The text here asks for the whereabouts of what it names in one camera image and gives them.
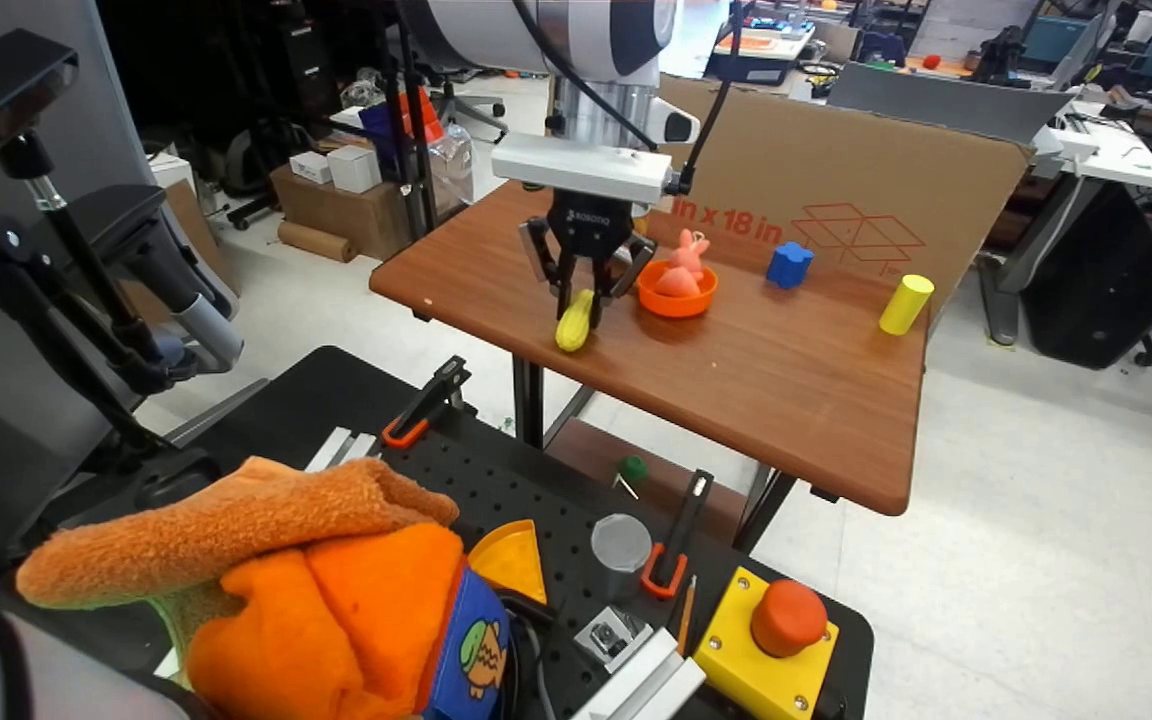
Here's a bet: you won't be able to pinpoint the orange bowl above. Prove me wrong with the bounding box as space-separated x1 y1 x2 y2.
634 261 721 319

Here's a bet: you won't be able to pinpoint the yellow triangular wedge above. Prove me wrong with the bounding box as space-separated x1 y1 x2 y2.
466 518 546 603

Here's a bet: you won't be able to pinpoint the grey cylinder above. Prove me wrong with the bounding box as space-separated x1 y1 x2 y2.
586 510 652 577

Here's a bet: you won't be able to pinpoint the cardboard boxes on floor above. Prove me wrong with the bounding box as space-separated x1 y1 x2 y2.
273 138 458 264

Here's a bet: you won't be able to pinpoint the black perforated board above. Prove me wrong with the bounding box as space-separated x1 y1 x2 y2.
10 349 872 720

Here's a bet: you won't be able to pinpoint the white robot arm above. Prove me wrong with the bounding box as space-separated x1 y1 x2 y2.
399 0 674 309

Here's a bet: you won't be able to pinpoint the black camera on stand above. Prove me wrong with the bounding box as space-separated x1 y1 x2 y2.
0 26 238 455

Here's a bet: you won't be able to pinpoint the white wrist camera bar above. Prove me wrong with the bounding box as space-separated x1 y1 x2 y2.
491 137 673 204

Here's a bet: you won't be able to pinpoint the orange handled clamp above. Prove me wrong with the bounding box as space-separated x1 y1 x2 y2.
638 468 711 601
378 357 466 453

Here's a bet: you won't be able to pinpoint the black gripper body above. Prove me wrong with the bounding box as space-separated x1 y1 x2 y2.
525 191 652 268

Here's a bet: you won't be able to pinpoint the brown cardboard panel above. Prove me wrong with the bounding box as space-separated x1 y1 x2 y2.
649 86 1027 312

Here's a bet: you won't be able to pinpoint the orange toy figure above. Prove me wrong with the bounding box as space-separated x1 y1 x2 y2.
655 228 706 294

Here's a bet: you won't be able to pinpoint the yellow cylinder block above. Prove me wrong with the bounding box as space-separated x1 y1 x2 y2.
879 270 935 335

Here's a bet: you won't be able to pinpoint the wooden desk with legs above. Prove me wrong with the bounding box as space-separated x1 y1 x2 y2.
367 182 928 516

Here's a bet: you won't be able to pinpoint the blue cube block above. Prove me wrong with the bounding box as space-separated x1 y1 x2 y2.
764 238 814 286

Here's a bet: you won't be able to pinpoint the orange cloth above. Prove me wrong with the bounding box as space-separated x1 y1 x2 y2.
14 455 510 720

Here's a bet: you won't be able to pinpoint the yellow box red button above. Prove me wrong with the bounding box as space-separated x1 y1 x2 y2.
691 567 839 720

